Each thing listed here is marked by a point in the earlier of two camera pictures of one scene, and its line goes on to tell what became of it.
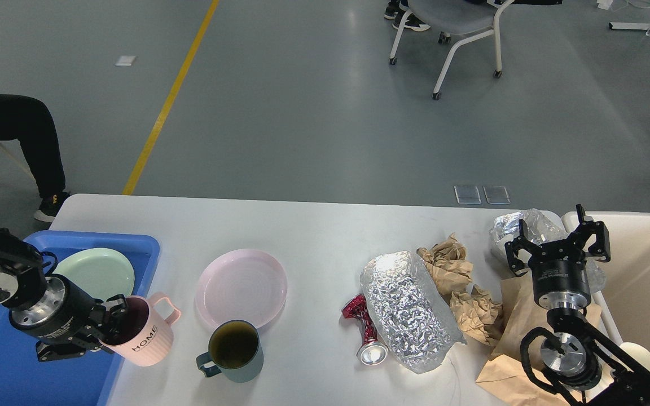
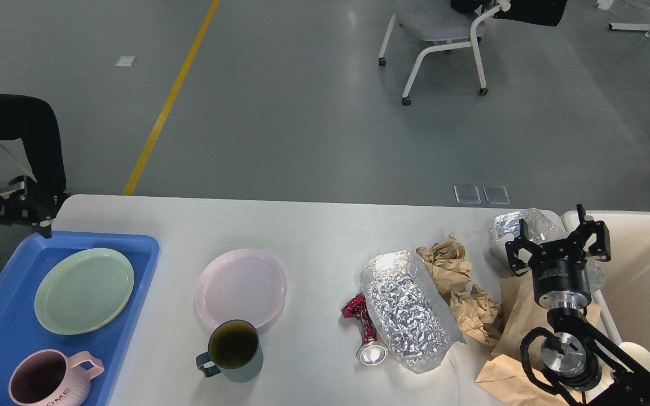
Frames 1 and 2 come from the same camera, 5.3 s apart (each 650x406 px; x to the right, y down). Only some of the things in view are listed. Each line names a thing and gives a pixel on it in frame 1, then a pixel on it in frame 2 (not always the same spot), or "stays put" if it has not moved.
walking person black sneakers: [396, 9] -> [546, 12]
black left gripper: [68, 313] -> [20, 205]
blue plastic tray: [1, 367] stays put
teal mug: [235, 349] stays put
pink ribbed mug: [143, 335] -> [49, 377]
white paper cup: [646, 358] stays put
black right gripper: [559, 270] stays put
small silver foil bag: [544, 228] stays put
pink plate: [243, 285] stays put
